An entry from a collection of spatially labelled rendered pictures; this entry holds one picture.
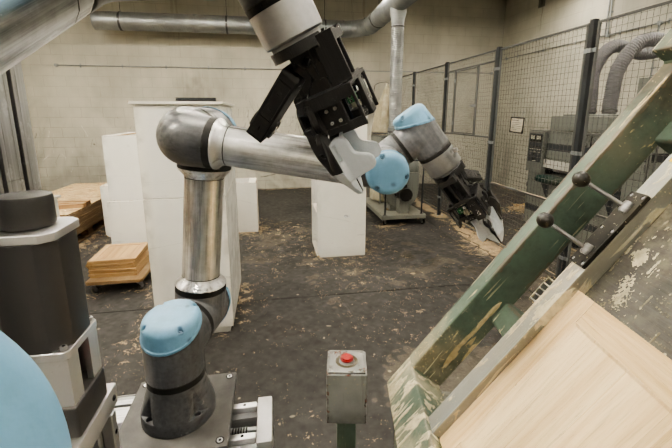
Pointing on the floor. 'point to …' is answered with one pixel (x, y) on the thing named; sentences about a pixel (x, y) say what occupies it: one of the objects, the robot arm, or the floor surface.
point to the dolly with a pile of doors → (119, 265)
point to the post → (346, 435)
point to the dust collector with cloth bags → (389, 205)
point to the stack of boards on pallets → (88, 216)
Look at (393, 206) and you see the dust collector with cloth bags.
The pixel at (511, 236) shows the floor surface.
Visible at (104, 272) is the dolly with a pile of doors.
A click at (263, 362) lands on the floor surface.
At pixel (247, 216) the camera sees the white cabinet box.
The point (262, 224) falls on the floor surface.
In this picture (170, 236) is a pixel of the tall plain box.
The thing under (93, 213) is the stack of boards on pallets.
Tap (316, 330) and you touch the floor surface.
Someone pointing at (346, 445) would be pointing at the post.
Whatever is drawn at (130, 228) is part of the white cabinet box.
